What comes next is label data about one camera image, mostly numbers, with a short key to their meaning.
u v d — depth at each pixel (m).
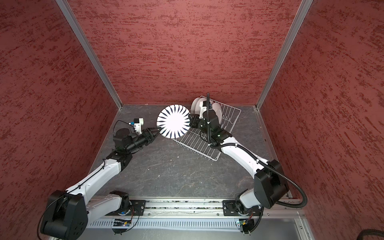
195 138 1.00
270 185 0.42
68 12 0.73
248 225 0.71
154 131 0.77
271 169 0.42
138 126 0.74
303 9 0.71
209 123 0.58
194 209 0.76
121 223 0.72
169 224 0.77
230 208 0.74
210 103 0.69
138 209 0.73
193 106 1.00
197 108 0.98
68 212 0.40
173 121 0.80
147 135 0.69
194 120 0.69
